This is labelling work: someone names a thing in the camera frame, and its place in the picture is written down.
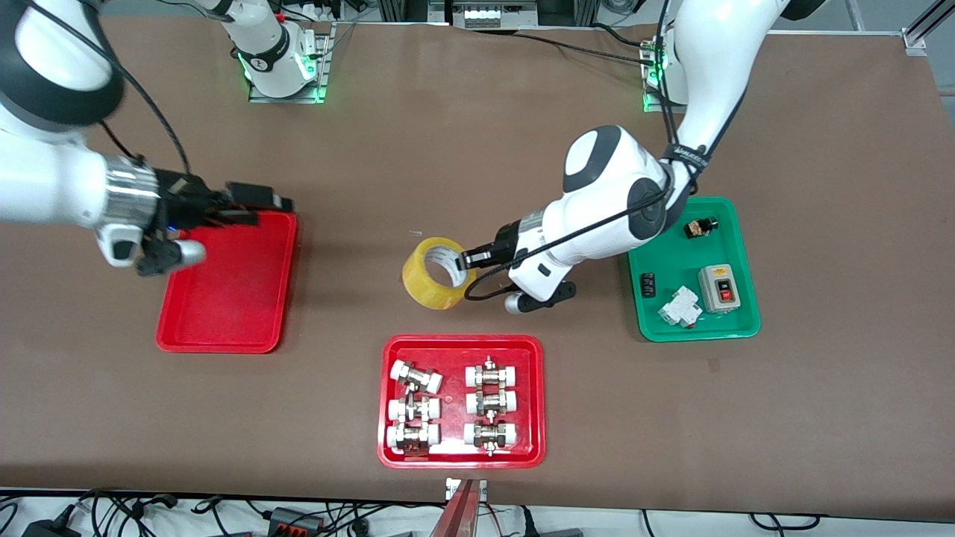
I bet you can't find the small silver bracket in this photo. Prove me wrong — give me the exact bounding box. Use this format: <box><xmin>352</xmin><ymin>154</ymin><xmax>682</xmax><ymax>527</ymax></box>
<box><xmin>445</xmin><ymin>478</ymin><xmax>489</xmax><ymax>502</ymax></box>

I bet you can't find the red metal bar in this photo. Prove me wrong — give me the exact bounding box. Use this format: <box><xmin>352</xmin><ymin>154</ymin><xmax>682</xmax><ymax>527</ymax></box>
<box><xmin>429</xmin><ymin>480</ymin><xmax>479</xmax><ymax>537</ymax></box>

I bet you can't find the green plastic tray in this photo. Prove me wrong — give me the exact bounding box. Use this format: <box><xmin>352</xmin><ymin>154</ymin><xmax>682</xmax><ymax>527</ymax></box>
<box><xmin>627</xmin><ymin>196</ymin><xmax>762</xmax><ymax>343</ymax></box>

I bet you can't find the white circuit breaker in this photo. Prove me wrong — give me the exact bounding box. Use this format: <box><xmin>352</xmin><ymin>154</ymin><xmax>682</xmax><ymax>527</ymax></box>
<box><xmin>657</xmin><ymin>286</ymin><xmax>704</xmax><ymax>330</ymax></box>

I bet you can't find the black looped floor cable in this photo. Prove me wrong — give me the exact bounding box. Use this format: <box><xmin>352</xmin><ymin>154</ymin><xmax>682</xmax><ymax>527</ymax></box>
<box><xmin>749</xmin><ymin>512</ymin><xmax>823</xmax><ymax>532</ymax></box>

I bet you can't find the empty-style large red tray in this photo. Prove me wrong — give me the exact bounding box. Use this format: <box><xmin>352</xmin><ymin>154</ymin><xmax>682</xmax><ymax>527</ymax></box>
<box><xmin>155</xmin><ymin>209</ymin><xmax>298</xmax><ymax>354</ymax></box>

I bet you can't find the black cable on table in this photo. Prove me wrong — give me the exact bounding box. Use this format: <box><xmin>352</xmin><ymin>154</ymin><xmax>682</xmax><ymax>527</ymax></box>
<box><xmin>513</xmin><ymin>22</ymin><xmax>659</xmax><ymax>65</ymax></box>

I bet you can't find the black and orange connector block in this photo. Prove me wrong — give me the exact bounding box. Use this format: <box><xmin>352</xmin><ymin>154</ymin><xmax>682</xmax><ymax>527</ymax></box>
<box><xmin>267</xmin><ymin>506</ymin><xmax>327</xmax><ymax>536</ymax></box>

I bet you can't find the black power adapter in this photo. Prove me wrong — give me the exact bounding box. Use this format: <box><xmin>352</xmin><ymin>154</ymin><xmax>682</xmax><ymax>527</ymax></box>
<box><xmin>21</xmin><ymin>518</ymin><xmax>80</xmax><ymax>537</ymax></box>

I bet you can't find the white metal pipe fitting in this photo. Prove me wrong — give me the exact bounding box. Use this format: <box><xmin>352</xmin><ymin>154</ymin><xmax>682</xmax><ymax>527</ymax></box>
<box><xmin>390</xmin><ymin>360</ymin><xmax>444</xmax><ymax>395</ymax></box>
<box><xmin>466</xmin><ymin>388</ymin><xmax>519</xmax><ymax>417</ymax></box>
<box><xmin>387</xmin><ymin>395</ymin><xmax>442</xmax><ymax>424</ymax></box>
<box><xmin>465</xmin><ymin>357</ymin><xmax>520</xmax><ymax>389</ymax></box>
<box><xmin>463</xmin><ymin>419</ymin><xmax>519</xmax><ymax>457</ymax></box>
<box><xmin>386</xmin><ymin>422</ymin><xmax>442</xmax><ymax>456</ymax></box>

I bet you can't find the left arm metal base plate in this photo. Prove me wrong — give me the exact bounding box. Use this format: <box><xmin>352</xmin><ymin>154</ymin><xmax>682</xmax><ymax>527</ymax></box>
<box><xmin>642</xmin><ymin>36</ymin><xmax>687</xmax><ymax>114</ymax></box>

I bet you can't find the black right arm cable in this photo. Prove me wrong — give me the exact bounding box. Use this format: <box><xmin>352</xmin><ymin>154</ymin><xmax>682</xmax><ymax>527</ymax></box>
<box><xmin>30</xmin><ymin>0</ymin><xmax>192</xmax><ymax>177</ymax></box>

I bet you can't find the red tray with fittings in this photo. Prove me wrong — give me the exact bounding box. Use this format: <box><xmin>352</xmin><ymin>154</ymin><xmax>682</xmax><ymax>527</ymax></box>
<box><xmin>377</xmin><ymin>334</ymin><xmax>546</xmax><ymax>470</ymax></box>

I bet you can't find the yellow tape roll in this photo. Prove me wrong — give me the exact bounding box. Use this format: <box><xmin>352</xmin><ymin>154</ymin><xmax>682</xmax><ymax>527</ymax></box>
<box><xmin>401</xmin><ymin>236</ymin><xmax>478</xmax><ymax>311</ymax></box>

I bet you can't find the grey push-button switch box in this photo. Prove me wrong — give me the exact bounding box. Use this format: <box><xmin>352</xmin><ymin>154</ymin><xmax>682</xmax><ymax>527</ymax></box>
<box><xmin>698</xmin><ymin>265</ymin><xmax>743</xmax><ymax>315</ymax></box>

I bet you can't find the black tangled floor cable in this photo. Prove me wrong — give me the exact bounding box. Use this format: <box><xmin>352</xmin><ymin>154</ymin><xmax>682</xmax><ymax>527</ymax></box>
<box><xmin>73</xmin><ymin>488</ymin><xmax>181</xmax><ymax>537</ymax></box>

